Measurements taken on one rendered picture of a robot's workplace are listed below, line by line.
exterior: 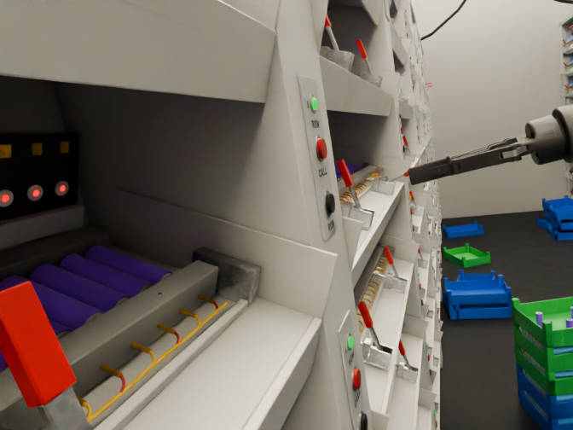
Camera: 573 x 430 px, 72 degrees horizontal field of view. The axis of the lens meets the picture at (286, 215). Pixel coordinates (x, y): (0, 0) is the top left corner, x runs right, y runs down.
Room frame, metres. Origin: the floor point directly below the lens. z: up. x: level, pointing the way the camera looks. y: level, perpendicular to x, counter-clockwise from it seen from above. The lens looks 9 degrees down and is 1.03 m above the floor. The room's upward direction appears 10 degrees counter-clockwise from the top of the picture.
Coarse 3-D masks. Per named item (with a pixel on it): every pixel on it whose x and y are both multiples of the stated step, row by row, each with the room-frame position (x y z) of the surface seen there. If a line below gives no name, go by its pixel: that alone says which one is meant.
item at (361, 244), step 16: (352, 160) 0.96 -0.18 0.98; (368, 160) 0.94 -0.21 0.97; (384, 160) 0.93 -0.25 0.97; (400, 160) 0.91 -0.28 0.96; (368, 192) 0.73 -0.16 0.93; (400, 192) 0.85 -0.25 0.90; (368, 208) 0.61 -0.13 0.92; (384, 208) 0.63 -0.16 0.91; (352, 224) 0.35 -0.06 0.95; (384, 224) 0.63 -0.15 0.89; (352, 240) 0.35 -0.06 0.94; (368, 240) 0.46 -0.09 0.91; (352, 256) 0.35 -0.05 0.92; (368, 256) 0.50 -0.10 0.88; (352, 272) 0.37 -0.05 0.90
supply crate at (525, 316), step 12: (516, 300) 1.27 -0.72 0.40; (552, 300) 1.27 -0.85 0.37; (564, 300) 1.27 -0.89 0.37; (516, 312) 1.25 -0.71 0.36; (528, 312) 1.28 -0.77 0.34; (552, 312) 1.27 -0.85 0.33; (564, 312) 1.27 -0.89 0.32; (528, 324) 1.18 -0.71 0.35; (564, 324) 1.19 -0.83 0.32; (540, 336) 1.12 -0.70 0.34; (552, 336) 1.09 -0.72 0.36; (564, 336) 1.08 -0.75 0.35
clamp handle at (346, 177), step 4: (340, 160) 0.51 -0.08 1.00; (340, 164) 0.51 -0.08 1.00; (344, 164) 0.51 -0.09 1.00; (340, 168) 0.51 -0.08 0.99; (344, 168) 0.51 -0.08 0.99; (340, 172) 0.51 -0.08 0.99; (344, 172) 0.51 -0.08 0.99; (348, 172) 0.51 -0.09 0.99; (344, 176) 0.51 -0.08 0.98; (348, 176) 0.51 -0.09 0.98; (344, 180) 0.51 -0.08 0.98; (348, 180) 0.51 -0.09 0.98; (348, 184) 0.51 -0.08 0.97; (352, 184) 0.51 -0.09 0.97; (352, 188) 0.51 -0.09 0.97; (352, 192) 0.51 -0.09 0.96; (352, 196) 0.51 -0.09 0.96; (356, 196) 0.51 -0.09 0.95; (356, 200) 0.51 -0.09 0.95; (356, 204) 0.51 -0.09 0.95; (360, 204) 0.51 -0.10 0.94; (360, 208) 0.50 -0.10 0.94
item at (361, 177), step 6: (366, 168) 0.86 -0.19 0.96; (372, 168) 0.88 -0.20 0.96; (354, 174) 0.76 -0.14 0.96; (360, 174) 0.77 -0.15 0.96; (366, 174) 0.80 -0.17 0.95; (372, 174) 0.87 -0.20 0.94; (378, 174) 0.89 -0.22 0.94; (342, 180) 0.68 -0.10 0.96; (354, 180) 0.70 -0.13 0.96; (360, 180) 0.75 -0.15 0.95; (366, 180) 0.82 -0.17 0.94; (342, 186) 0.63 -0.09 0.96; (354, 186) 0.71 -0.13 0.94; (360, 186) 0.72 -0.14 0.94; (366, 186) 0.74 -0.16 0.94; (342, 192) 0.63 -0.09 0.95; (348, 192) 0.65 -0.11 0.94; (360, 192) 0.68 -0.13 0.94; (342, 198) 0.64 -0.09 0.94; (342, 204) 0.57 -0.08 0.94
